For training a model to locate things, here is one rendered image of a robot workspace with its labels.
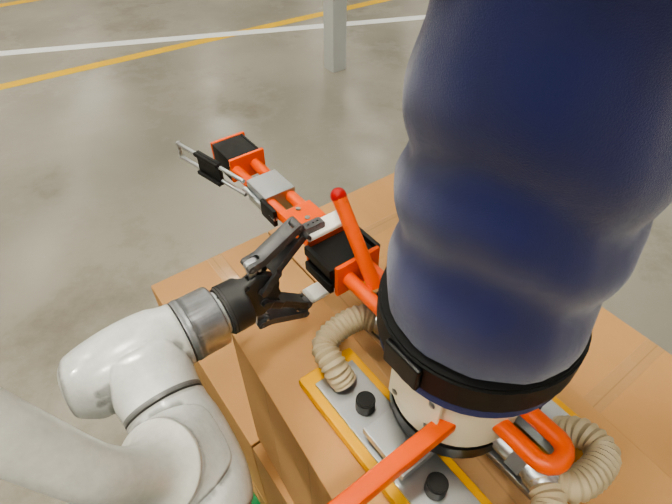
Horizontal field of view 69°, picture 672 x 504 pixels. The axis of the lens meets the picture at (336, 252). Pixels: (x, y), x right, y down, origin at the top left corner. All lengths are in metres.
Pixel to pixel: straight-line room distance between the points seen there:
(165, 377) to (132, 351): 0.05
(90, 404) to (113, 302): 1.65
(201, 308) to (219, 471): 0.20
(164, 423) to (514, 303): 0.39
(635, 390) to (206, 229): 1.90
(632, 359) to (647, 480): 0.69
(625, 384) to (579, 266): 1.06
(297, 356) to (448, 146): 0.54
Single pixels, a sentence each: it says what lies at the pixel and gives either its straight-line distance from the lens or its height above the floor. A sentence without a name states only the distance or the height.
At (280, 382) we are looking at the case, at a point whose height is 0.94.
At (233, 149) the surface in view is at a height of 1.10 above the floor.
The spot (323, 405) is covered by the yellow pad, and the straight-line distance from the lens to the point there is 0.74.
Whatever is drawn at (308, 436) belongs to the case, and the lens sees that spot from 0.74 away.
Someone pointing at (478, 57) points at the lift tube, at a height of 1.50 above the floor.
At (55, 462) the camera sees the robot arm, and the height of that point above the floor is 1.22.
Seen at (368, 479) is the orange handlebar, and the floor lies 1.09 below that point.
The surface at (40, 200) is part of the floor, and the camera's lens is 3.03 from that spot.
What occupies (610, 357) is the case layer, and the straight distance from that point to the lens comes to 1.46.
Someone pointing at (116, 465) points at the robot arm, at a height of 1.17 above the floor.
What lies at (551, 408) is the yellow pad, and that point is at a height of 0.97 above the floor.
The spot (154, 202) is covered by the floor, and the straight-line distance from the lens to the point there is 2.75.
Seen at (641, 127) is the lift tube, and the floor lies 1.48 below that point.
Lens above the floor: 1.62
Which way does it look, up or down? 45 degrees down
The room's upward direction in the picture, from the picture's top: straight up
